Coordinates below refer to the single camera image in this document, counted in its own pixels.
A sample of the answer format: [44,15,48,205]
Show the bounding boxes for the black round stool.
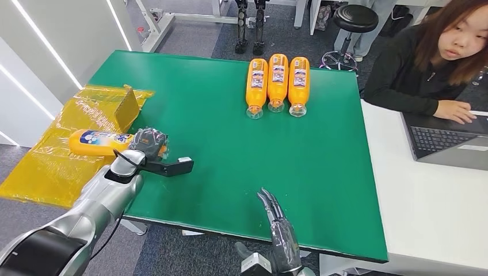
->
[319,4,380,72]

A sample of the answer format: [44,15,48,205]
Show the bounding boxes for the green table mat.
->
[87,49,389,264]

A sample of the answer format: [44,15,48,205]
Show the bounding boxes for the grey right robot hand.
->
[234,187,303,276]

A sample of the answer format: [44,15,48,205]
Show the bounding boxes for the seated person at laptop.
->
[362,0,488,125]

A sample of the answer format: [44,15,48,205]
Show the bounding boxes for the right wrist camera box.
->
[239,251,273,276]

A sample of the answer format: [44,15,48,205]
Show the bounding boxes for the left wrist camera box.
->
[142,156,195,178]

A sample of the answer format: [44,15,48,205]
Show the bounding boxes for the orange bottle with blue label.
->
[68,129,135,158]

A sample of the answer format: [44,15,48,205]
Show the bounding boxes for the grey laptop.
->
[399,110,488,172]

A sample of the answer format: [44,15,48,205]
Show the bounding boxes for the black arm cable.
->
[89,211,126,262]

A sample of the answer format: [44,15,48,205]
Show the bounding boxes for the yellow plastic-wrapped box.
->
[0,84,155,210]

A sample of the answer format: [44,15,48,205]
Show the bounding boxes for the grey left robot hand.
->
[129,127,170,162]

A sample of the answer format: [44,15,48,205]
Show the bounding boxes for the black robot legs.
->
[234,0,268,57]

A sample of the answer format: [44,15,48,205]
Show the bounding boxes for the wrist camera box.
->
[239,251,273,276]
[142,156,195,178]

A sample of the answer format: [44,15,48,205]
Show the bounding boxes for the white table frame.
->
[134,0,253,53]

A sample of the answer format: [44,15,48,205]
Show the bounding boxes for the orange detergent bottle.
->
[266,53,289,113]
[287,56,311,118]
[245,57,269,120]

